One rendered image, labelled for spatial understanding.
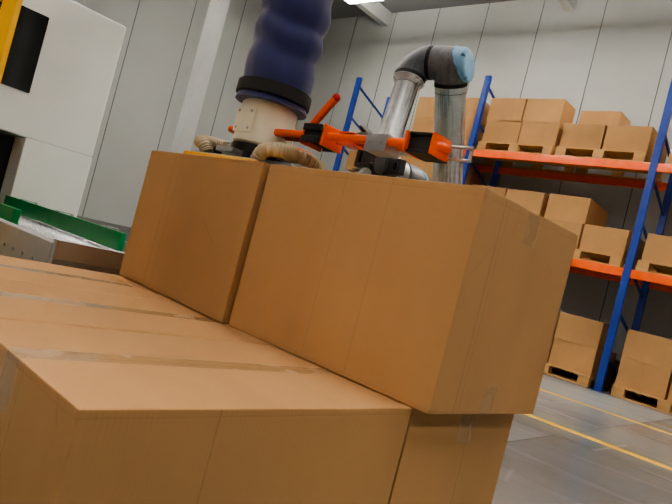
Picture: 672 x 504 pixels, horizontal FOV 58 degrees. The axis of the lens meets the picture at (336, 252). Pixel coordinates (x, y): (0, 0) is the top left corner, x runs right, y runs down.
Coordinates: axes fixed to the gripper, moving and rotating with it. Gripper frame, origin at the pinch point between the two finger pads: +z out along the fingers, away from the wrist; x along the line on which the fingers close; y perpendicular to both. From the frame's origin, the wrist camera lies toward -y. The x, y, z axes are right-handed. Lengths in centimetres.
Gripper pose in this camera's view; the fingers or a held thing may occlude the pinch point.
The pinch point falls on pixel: (355, 150)
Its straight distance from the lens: 174.5
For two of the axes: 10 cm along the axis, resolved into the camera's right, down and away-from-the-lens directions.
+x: 2.5, -9.7, 0.2
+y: -7.2, -1.8, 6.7
